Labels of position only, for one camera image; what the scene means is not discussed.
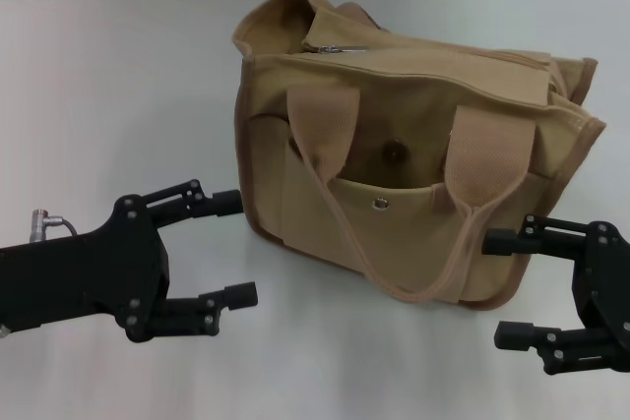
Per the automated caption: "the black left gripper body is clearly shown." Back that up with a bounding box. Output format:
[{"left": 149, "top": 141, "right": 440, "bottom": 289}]
[{"left": 0, "top": 192, "right": 172, "bottom": 342}]

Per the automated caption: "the silver connector with grey cable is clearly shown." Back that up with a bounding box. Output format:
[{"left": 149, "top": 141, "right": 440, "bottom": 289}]
[{"left": 31, "top": 210, "right": 83, "bottom": 240}]

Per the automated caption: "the silver zipper pull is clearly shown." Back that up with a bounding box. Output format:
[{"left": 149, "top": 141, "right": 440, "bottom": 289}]
[{"left": 317, "top": 43, "right": 370, "bottom": 55}]

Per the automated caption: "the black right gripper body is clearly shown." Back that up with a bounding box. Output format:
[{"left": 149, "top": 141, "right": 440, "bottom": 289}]
[{"left": 572, "top": 219, "right": 630, "bottom": 373}]

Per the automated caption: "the khaki canvas food bag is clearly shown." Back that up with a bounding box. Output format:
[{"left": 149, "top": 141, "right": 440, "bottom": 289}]
[{"left": 231, "top": 0, "right": 607, "bottom": 312}]

